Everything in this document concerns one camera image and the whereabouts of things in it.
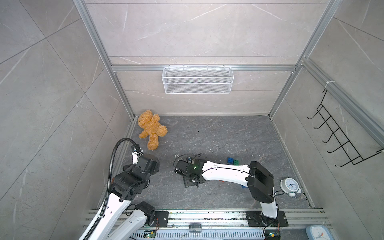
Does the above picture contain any black wall hook rack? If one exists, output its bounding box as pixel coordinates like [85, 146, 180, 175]
[307, 89, 384, 168]

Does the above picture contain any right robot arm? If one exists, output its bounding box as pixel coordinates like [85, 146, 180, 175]
[175, 160, 279, 226]

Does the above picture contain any white wire mesh basket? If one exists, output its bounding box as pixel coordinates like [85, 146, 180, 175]
[162, 67, 235, 95]

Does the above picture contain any aluminium front rail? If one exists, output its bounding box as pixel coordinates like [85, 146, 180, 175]
[82, 209, 334, 240]

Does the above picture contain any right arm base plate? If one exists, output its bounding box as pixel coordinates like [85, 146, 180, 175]
[246, 211, 289, 227]

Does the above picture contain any brown teddy bear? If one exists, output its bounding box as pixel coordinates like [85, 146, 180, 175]
[138, 110, 168, 151]

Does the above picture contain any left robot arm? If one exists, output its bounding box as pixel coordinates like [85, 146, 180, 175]
[80, 138, 160, 240]

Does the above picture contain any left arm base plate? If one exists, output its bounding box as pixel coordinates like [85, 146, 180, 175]
[145, 211, 169, 228]

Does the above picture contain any blue-rimmed clock on rail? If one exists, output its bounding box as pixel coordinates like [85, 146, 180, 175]
[306, 225, 334, 240]

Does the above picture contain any white alarm clock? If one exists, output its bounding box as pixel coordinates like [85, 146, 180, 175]
[280, 178, 302, 197]

